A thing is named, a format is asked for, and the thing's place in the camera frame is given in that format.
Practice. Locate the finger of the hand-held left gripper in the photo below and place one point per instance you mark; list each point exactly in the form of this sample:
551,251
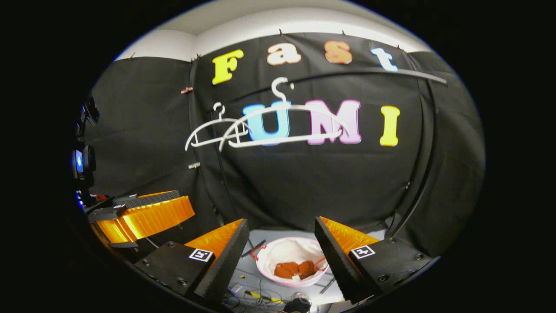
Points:
160,215
147,199

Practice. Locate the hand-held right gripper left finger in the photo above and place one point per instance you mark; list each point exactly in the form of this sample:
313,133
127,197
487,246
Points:
223,269

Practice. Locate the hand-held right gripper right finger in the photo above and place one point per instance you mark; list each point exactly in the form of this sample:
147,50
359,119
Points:
336,265

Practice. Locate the orange knit jacket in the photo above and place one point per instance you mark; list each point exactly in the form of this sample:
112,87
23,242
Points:
289,269

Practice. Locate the white laundry hamper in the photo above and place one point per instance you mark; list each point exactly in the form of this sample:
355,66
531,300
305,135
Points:
286,250

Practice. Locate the white plastic clothes hanger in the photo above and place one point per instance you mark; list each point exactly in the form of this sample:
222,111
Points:
221,116
295,139

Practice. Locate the black clothes rack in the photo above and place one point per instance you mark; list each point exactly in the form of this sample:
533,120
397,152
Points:
417,74

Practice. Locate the small grey box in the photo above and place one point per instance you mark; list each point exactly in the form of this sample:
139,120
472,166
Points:
236,288

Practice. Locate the dark round object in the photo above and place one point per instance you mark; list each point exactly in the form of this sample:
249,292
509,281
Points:
297,306

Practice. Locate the silver clip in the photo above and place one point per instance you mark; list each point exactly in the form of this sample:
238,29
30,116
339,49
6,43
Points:
194,165

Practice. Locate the pink clip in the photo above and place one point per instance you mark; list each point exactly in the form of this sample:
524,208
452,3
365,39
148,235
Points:
187,90

